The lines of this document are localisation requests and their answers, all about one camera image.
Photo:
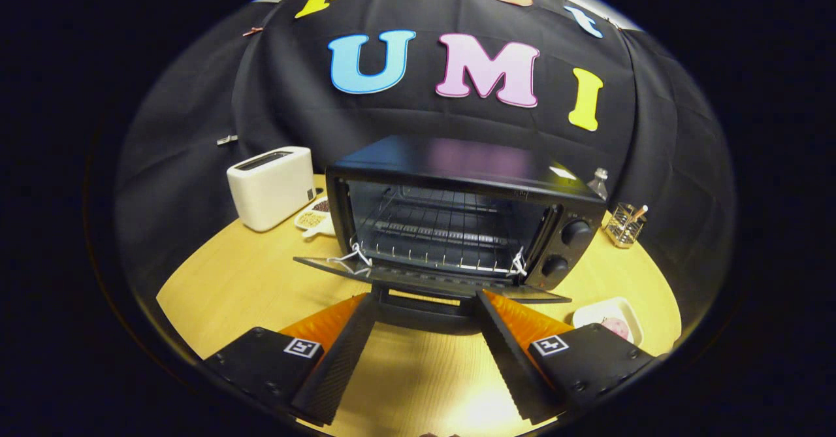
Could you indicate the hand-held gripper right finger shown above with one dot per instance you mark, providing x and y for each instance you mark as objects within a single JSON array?
[{"x": 513, "y": 358}]

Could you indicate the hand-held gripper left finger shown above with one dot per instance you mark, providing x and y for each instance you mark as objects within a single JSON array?
[{"x": 343, "y": 365}]

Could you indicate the cream square plate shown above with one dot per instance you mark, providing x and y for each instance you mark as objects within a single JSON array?
[{"x": 597, "y": 311}]

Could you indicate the pink round ham slice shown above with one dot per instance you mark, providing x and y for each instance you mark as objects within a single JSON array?
[{"x": 617, "y": 327}]

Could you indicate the black toaster oven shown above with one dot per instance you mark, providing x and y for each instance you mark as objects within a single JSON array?
[{"x": 457, "y": 162}]

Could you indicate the white bread toaster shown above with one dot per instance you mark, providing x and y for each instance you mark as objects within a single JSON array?
[{"x": 271, "y": 192}]

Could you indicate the small dish of grains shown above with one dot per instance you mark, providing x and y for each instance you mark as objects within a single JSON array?
[{"x": 313, "y": 218}]

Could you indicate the light wooden stick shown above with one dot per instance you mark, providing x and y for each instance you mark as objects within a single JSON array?
[{"x": 639, "y": 213}]

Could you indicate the clear plastic bottle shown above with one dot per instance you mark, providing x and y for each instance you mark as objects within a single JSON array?
[{"x": 597, "y": 185}]

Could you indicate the silver cloth clip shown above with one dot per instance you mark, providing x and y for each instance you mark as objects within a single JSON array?
[{"x": 227, "y": 140}]

